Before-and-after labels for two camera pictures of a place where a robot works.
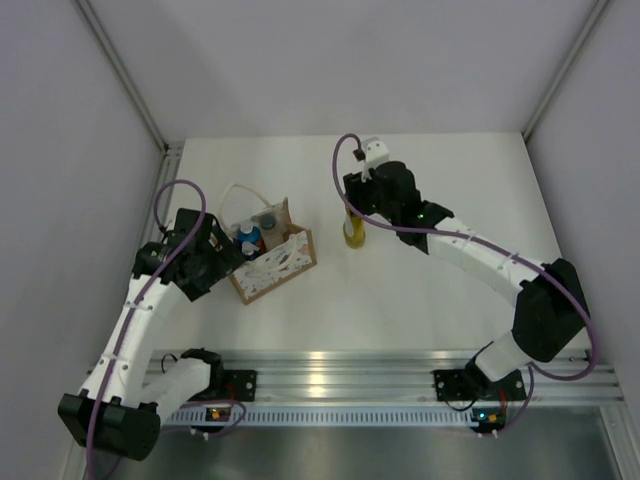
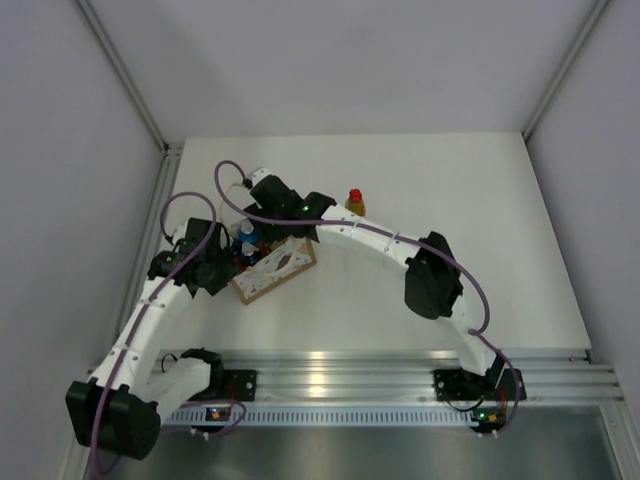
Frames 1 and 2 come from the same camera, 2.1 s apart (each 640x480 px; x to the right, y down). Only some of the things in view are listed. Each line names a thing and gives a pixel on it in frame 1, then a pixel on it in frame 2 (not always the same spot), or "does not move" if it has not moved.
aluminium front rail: [401, 376] does not move
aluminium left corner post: [98, 30] does not move
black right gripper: [356, 190] -> [271, 236]
